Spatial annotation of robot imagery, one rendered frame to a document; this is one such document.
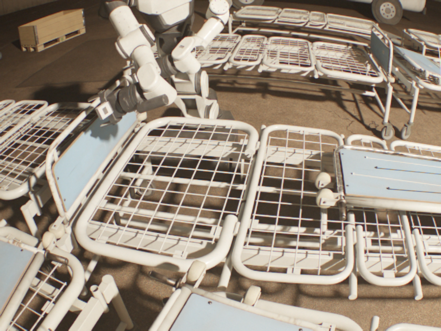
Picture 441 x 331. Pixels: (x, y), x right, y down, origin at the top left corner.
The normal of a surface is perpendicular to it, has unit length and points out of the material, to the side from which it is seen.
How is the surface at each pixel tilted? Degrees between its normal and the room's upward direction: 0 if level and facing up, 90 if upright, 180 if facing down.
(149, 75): 40
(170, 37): 117
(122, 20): 52
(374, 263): 90
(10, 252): 5
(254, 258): 90
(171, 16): 111
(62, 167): 90
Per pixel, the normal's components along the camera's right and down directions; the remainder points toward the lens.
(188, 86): -0.14, 0.89
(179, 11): 0.51, 0.73
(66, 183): 0.97, 0.10
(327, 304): -0.04, -0.82
